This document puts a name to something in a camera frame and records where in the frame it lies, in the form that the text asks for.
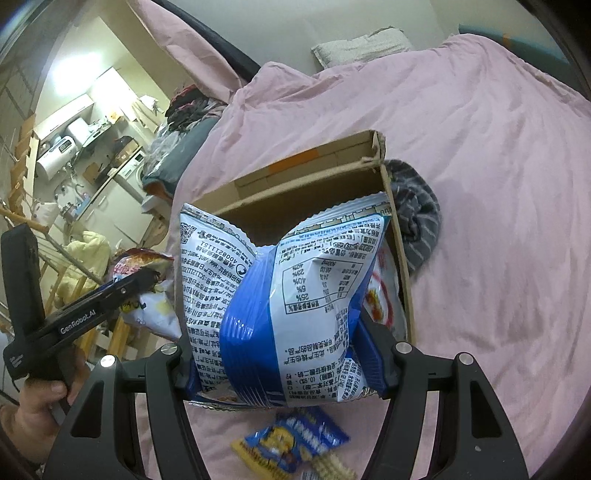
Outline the wooden stair railing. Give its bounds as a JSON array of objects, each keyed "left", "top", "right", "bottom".
[{"left": 0, "top": 197, "right": 130, "bottom": 361}]

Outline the white water heater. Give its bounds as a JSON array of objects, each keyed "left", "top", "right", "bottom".
[{"left": 36, "top": 136, "right": 78, "bottom": 182}]

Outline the brown cardboard box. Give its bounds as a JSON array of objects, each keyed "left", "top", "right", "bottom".
[{"left": 178, "top": 130, "right": 413, "bottom": 346}]

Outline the yellow plush blanket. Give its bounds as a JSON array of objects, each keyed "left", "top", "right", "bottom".
[{"left": 54, "top": 231, "right": 111, "bottom": 307}]

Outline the white yellow chip bag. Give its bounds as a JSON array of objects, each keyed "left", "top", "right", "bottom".
[{"left": 110, "top": 248, "right": 181, "bottom": 341}]

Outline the white washing machine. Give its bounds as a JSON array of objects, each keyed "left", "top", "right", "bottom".
[{"left": 114, "top": 149, "right": 146, "bottom": 204}]

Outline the white pillow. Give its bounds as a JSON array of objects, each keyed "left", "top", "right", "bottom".
[{"left": 311, "top": 26, "right": 414, "bottom": 69}]

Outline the blue white snack bag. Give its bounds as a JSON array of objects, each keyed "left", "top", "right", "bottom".
[{"left": 180, "top": 192, "right": 398, "bottom": 408}]

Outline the white red snack pack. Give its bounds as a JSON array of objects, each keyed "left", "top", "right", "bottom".
[{"left": 363, "top": 244, "right": 409, "bottom": 341}]

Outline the blue yellow snack pack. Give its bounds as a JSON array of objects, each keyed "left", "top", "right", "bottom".
[{"left": 231, "top": 407, "right": 356, "bottom": 479}]

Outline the white kitchen cabinet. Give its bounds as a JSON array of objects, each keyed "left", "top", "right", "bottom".
[{"left": 77, "top": 180, "right": 152, "bottom": 250}]

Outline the pile of clothes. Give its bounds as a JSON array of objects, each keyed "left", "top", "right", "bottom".
[{"left": 140, "top": 85, "right": 228, "bottom": 202}]

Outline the grey striped cloth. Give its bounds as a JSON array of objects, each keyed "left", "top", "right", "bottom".
[{"left": 385, "top": 160, "right": 442, "bottom": 275}]

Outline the teal bed cushion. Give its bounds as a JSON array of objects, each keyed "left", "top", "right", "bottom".
[{"left": 458, "top": 24, "right": 569, "bottom": 65}]

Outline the pink bed duvet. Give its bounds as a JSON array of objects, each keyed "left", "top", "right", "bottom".
[{"left": 132, "top": 1, "right": 590, "bottom": 479}]

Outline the left hand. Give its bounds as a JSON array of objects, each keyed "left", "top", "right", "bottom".
[{"left": 1, "top": 348, "right": 90, "bottom": 464}]

